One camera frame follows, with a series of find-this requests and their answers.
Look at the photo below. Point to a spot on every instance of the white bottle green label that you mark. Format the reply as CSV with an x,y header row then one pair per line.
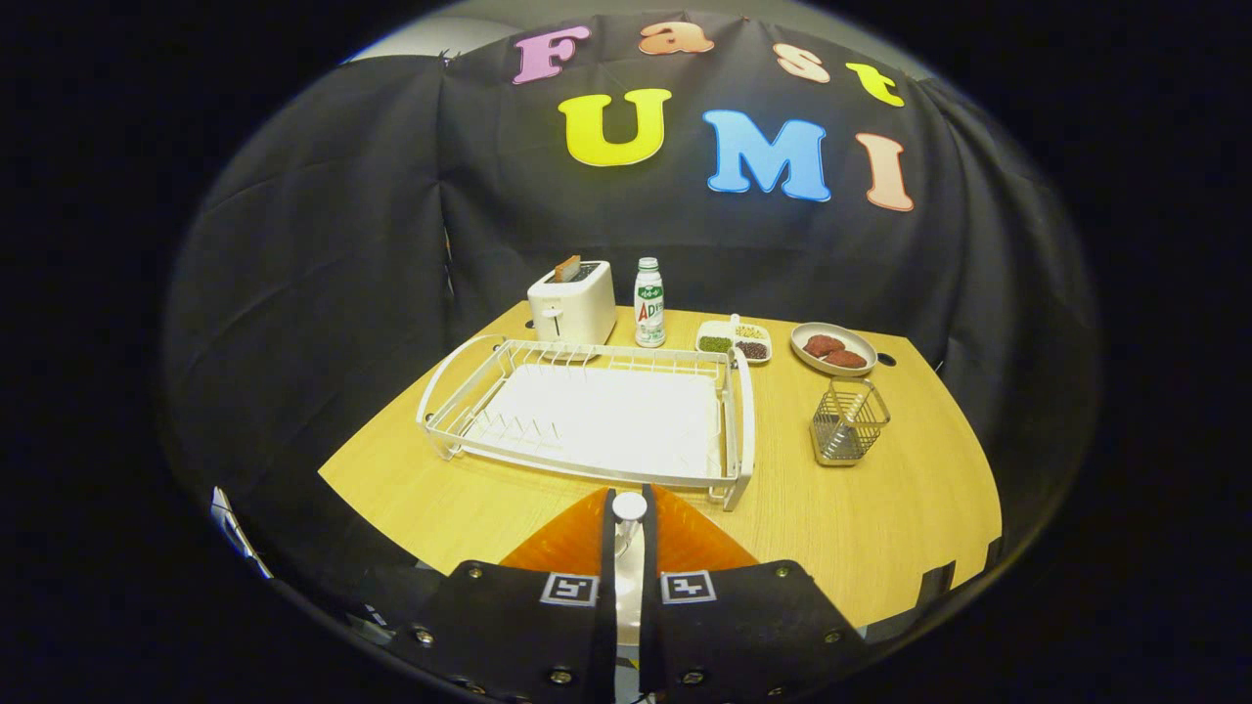
x,y
649,308

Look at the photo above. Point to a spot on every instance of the white divided dish with beans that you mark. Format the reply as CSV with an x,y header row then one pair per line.
x,y
716,344

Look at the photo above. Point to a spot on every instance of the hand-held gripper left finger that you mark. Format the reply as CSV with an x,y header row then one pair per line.
x,y
518,626

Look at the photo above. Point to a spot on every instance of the brown meat patty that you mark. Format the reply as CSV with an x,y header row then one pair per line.
x,y
847,359
824,345

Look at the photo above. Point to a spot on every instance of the white toaster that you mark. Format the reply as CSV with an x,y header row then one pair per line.
x,y
577,308

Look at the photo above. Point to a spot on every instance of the black backdrop cloth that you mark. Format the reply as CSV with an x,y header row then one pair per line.
x,y
323,244

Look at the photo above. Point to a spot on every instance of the brown bread slice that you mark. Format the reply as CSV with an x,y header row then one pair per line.
x,y
566,269

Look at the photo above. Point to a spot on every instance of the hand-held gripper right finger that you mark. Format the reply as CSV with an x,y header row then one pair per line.
x,y
743,626

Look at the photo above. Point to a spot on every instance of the white oval plate with patties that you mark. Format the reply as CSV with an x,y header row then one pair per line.
x,y
861,342

